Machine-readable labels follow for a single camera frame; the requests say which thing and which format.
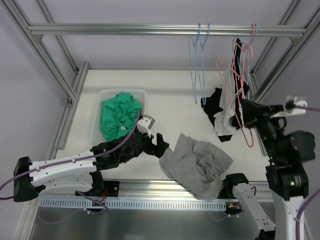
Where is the aluminium frame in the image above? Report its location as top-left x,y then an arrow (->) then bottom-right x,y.
0,0 -> 320,208

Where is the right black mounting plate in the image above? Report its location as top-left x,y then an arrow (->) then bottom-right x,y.
217,184 -> 227,199

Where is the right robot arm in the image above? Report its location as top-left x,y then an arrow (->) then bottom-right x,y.
222,96 -> 320,240

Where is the green tank top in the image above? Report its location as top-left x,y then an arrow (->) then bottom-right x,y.
99,92 -> 142,142

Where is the white garment on hanger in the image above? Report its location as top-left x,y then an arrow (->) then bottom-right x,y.
213,69 -> 240,142

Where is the pink wire hanger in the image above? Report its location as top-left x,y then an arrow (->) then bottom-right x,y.
215,55 -> 255,148
232,23 -> 258,99

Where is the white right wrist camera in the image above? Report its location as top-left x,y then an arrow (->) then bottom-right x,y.
271,95 -> 308,118

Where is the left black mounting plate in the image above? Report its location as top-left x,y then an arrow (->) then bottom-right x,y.
102,180 -> 120,198

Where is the black garment on hanger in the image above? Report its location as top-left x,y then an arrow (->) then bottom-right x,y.
201,50 -> 239,130

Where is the grey garment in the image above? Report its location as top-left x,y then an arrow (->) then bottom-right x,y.
159,134 -> 233,201

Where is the light blue wire hanger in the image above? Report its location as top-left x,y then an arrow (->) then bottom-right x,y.
188,23 -> 202,104

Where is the white plastic perforated basket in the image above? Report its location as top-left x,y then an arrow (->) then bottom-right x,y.
90,88 -> 147,146

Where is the black mounting plate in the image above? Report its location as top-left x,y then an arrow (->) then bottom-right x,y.
217,184 -> 227,199
102,180 -> 120,198

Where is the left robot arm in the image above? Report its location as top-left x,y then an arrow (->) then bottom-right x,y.
13,130 -> 170,203

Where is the white slotted cable duct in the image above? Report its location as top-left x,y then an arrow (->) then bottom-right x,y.
39,198 -> 227,212

